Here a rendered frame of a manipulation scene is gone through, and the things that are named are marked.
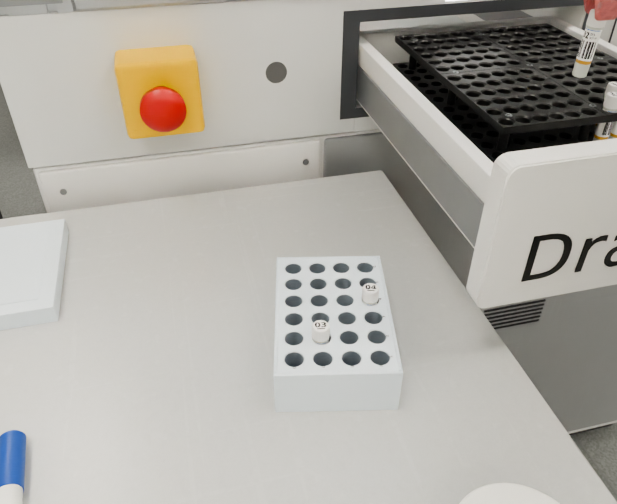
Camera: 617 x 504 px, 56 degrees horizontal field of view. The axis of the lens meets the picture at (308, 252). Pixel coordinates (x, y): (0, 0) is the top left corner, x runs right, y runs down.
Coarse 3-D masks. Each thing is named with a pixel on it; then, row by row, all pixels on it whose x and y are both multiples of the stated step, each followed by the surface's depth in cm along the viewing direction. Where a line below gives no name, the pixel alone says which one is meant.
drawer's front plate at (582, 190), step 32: (512, 160) 33; (544, 160) 33; (576, 160) 33; (608, 160) 34; (512, 192) 34; (544, 192) 34; (576, 192) 35; (608, 192) 36; (480, 224) 37; (512, 224) 35; (544, 224) 36; (576, 224) 37; (608, 224) 37; (480, 256) 37; (512, 256) 37; (544, 256) 38; (576, 256) 38; (480, 288) 38; (512, 288) 39; (544, 288) 40; (576, 288) 40
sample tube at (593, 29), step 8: (592, 16) 40; (592, 24) 40; (600, 24) 40; (584, 32) 41; (592, 32) 41; (600, 32) 41; (584, 40) 41; (592, 40) 41; (584, 48) 41; (592, 48) 41; (584, 56) 42; (592, 56) 42; (576, 64) 42; (584, 64) 42; (576, 72) 42; (584, 72) 42
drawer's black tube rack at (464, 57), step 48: (432, 48) 57; (480, 48) 57; (528, 48) 58; (576, 48) 57; (432, 96) 55; (480, 96) 47; (528, 96) 48; (576, 96) 47; (480, 144) 47; (528, 144) 47
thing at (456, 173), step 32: (384, 32) 63; (416, 32) 64; (576, 32) 63; (384, 64) 55; (384, 96) 54; (416, 96) 49; (384, 128) 55; (416, 128) 49; (448, 128) 44; (416, 160) 49; (448, 160) 44; (480, 160) 40; (448, 192) 44; (480, 192) 40
